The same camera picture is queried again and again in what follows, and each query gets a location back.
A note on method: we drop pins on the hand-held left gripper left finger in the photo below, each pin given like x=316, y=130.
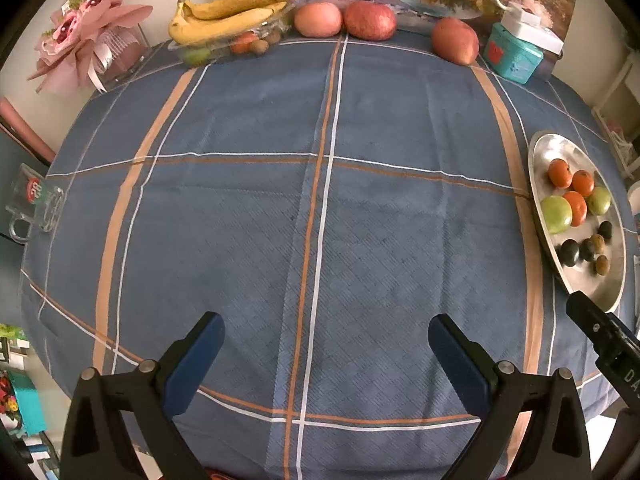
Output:
x=192, y=365

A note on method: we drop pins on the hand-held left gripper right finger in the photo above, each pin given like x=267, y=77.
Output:
x=457, y=365

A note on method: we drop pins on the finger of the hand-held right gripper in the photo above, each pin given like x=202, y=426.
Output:
x=590, y=320

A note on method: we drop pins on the small brown fruit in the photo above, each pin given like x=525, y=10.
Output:
x=602, y=264
x=598, y=240

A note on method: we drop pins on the dark round plum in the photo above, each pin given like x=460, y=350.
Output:
x=606, y=230
x=587, y=250
x=570, y=252

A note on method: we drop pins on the large green round fruit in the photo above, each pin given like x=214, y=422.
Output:
x=556, y=214

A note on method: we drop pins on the orange mandarin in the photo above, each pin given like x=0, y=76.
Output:
x=577, y=208
x=560, y=172
x=583, y=182

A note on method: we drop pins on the small green round fruit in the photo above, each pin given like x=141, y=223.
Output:
x=599, y=200

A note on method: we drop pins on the round metal plate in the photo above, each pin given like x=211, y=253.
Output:
x=555, y=147

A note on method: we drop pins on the blue plaid tablecloth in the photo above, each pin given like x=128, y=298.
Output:
x=250, y=235

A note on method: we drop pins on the teal storage box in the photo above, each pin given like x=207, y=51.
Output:
x=27, y=402

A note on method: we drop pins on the white shelf unit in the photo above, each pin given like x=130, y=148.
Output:
x=620, y=110

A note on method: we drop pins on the glass mug with label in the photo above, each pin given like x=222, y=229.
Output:
x=37, y=200

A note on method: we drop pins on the teal box with red label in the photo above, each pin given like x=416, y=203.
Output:
x=515, y=59

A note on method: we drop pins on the white gooseneck lamp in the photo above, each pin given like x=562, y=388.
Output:
x=530, y=32

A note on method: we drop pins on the green fruit in container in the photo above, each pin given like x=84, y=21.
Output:
x=195, y=56

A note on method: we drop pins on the elongated red apple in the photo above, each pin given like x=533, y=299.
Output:
x=456, y=41

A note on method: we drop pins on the clear plastic fruit container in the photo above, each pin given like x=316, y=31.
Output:
x=220, y=52

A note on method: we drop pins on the brown kiwi fruit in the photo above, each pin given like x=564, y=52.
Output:
x=260, y=48
x=275, y=36

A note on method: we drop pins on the red fruit in container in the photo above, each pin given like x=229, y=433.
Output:
x=243, y=43

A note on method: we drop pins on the yellow banana bunch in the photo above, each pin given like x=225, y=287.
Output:
x=225, y=20

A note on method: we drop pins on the pink flower bouquet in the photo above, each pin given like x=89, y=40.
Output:
x=80, y=30

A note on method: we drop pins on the dark red apple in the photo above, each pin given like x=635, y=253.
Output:
x=370, y=20

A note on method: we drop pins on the pale red apple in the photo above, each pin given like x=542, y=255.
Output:
x=318, y=20

